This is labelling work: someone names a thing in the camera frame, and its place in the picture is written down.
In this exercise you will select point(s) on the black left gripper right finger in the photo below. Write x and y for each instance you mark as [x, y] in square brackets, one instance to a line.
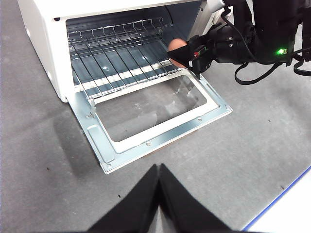
[182, 208]

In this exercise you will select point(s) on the cream and beige oven knob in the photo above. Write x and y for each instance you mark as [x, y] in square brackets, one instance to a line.
[218, 18]

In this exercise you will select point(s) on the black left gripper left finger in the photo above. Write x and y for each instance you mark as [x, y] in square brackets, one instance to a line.
[136, 208]

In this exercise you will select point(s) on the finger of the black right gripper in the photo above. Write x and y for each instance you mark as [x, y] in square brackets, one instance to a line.
[184, 54]

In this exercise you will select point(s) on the cream Toshiba toaster oven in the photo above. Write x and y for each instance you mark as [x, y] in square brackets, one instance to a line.
[43, 48]

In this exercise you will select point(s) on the brown egg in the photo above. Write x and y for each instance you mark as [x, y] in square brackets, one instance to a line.
[177, 44]

